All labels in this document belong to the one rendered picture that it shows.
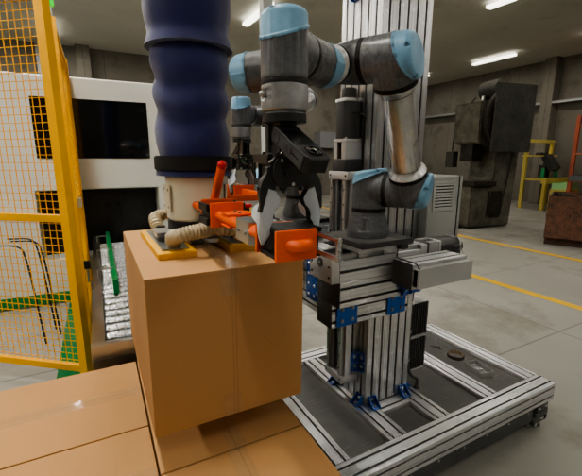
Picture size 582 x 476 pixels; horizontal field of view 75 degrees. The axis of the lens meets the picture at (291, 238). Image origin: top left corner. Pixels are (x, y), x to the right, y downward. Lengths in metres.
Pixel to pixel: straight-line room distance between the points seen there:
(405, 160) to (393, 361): 1.00
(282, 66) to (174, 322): 0.60
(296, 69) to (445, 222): 1.27
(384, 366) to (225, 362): 0.97
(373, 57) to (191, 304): 0.75
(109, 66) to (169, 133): 10.51
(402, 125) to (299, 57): 0.56
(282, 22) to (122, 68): 11.03
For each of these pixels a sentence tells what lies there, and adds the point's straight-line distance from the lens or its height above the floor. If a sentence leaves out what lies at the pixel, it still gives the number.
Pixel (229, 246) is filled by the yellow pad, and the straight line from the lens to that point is 1.07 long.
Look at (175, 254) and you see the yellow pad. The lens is 1.03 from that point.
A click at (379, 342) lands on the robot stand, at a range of 1.74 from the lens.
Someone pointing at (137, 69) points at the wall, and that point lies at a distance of 11.66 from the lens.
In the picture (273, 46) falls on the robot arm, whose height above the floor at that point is 1.47.
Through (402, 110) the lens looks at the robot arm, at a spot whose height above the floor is 1.43.
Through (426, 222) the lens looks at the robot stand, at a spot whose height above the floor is 1.04.
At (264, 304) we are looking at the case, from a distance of 0.99.
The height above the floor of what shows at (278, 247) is 1.17.
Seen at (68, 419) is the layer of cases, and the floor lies 0.54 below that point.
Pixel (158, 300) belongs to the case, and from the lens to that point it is 0.90.
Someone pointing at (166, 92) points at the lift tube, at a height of 1.48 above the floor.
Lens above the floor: 1.31
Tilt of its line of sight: 12 degrees down
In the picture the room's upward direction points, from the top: straight up
